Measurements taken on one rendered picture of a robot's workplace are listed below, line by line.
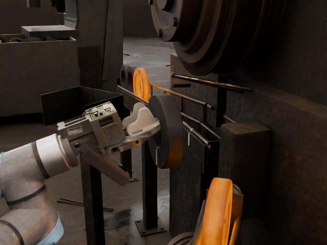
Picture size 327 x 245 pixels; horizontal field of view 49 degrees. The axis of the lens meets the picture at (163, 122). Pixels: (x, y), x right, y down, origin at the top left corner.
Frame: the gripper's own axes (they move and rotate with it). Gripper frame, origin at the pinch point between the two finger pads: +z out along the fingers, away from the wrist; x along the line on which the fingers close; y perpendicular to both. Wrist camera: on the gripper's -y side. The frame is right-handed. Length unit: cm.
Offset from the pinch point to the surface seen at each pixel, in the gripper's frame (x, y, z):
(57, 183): 141, -78, -45
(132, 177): 133, -90, -1
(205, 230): -22.3, -10.1, -3.3
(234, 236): -19.3, -17.0, 2.4
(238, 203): -12.5, -16.7, 7.2
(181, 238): 1.5, -31.5, -3.5
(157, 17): 34.5, 15.0, 14.3
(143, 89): 90, -22, 15
